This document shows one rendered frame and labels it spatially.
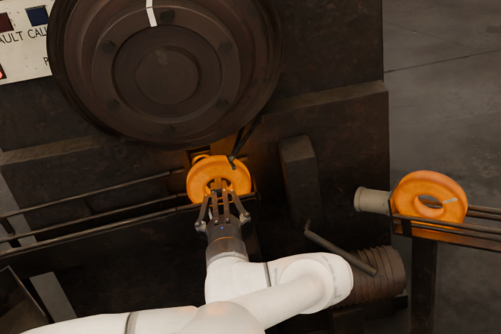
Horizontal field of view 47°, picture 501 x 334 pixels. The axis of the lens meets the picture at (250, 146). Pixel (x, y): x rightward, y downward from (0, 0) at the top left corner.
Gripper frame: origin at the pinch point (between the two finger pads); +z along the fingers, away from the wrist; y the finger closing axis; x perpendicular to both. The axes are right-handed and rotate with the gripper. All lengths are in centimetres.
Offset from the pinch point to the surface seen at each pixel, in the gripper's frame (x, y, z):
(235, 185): -0.4, 4.1, -1.4
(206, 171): 5.2, -2.1, -0.8
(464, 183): -80, 92, 56
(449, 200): 1, 49, -20
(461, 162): -81, 96, 68
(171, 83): 36.7, -3.2, -9.2
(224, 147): 4.6, 3.0, 7.1
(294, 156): 5.7, 18.9, -1.7
